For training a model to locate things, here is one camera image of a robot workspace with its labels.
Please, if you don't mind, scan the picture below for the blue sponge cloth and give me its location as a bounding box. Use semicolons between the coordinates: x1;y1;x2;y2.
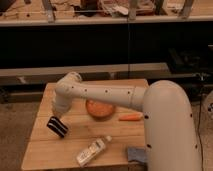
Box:
127;147;147;163

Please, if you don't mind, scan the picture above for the background shelf bench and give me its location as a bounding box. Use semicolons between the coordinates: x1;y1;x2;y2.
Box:
0;0;213;27

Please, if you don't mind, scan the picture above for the orange bowl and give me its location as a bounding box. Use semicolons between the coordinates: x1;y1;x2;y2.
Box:
86;100;115;119

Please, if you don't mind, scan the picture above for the orange carrot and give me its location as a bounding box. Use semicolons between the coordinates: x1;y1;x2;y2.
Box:
119;114;143;121

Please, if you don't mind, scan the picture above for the wooden table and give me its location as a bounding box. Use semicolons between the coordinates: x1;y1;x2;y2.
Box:
22;83;145;171

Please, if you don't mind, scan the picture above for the black whiteboard eraser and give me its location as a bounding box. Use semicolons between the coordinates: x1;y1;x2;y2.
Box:
47;116;68;138

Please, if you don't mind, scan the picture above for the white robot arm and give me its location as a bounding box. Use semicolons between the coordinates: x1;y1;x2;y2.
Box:
52;72;202;171

